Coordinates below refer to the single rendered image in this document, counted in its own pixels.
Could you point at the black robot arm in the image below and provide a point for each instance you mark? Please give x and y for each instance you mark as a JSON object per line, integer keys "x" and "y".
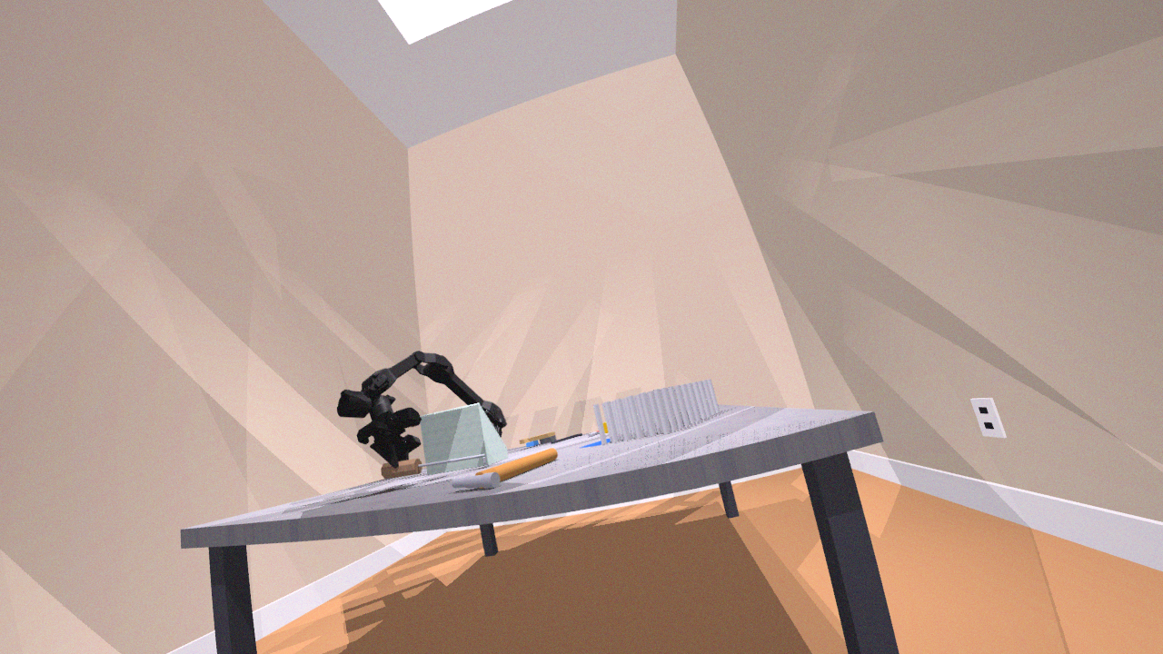
{"x": 438, "y": 368}

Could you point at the small hammer with orange handle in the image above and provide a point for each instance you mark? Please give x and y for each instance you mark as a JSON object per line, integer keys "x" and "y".
{"x": 492, "y": 477}

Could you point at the wooden-handled metal rod tool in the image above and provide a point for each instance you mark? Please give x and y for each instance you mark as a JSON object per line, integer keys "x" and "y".
{"x": 414, "y": 466}

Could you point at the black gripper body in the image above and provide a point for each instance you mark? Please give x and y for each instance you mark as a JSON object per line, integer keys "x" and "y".
{"x": 379, "y": 427}

